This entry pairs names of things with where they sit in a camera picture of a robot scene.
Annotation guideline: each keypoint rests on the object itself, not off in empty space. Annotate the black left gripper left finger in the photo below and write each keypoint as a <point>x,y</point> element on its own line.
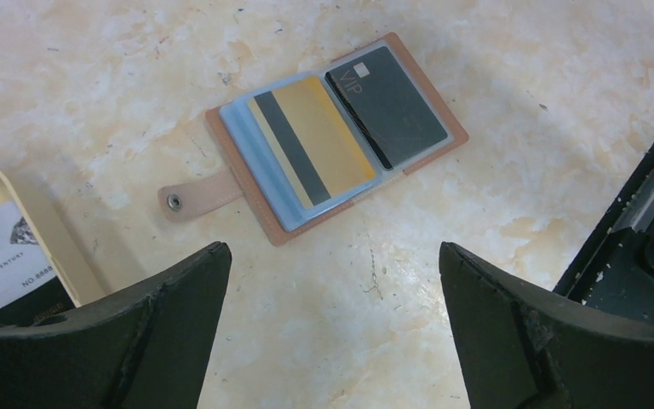
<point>145,346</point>

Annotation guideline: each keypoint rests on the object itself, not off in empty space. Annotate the beige oval tray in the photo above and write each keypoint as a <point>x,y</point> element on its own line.
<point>69,263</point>

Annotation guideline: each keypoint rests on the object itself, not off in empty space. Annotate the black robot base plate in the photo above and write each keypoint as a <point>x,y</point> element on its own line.
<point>613,272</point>

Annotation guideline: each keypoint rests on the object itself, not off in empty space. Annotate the black VIP credit card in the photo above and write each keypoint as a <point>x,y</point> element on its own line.
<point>49,299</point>

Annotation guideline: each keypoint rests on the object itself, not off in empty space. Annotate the gold VIP credit card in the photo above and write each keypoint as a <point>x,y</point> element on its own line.
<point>311,141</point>

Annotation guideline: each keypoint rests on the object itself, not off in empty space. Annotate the silver VIP credit card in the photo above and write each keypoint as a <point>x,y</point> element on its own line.
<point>23,264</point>

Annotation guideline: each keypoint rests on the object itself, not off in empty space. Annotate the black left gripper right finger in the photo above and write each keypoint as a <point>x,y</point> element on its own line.
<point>521,346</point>

